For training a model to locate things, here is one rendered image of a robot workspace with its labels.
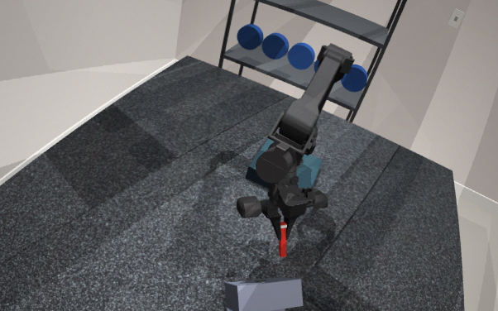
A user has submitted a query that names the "dark grey sloped panel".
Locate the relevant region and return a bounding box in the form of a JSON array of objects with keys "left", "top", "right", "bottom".
[{"left": 225, "top": 277, "right": 304, "bottom": 311}]

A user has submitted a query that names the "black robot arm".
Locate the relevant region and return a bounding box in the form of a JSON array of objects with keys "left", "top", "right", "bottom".
[{"left": 256, "top": 43, "right": 354, "bottom": 218}]

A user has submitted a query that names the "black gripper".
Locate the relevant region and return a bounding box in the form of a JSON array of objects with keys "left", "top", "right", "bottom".
[{"left": 237, "top": 170, "right": 328, "bottom": 241}]

